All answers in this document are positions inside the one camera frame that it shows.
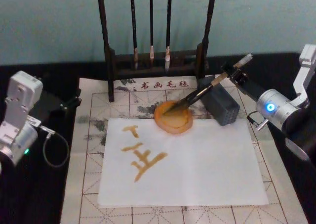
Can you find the grid felt calligraphy mat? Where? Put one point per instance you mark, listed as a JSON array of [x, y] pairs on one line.
[[81, 174]]

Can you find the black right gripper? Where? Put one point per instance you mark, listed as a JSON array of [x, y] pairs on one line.
[[244, 84]]

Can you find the dark wooden brush rack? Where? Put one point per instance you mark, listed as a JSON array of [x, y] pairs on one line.
[[108, 60]]

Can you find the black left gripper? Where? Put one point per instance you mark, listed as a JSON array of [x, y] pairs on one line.
[[48, 103]]

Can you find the orange ink dish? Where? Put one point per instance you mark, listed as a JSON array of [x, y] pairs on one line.
[[176, 123]]

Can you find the white paper sheet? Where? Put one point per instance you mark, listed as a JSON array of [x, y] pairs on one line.
[[197, 164]]

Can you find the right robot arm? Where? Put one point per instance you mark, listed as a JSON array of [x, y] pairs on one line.
[[279, 107]]

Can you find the grey perforated brush holder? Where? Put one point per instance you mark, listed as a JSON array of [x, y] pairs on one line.
[[219, 105]]

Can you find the black table cloth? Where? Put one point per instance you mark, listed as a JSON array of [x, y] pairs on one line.
[[32, 196]]

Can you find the hanging black calligraphy brush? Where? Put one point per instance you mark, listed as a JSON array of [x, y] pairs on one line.
[[168, 23], [151, 23], [134, 23]]

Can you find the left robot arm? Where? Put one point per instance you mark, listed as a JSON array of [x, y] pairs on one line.
[[18, 103]]

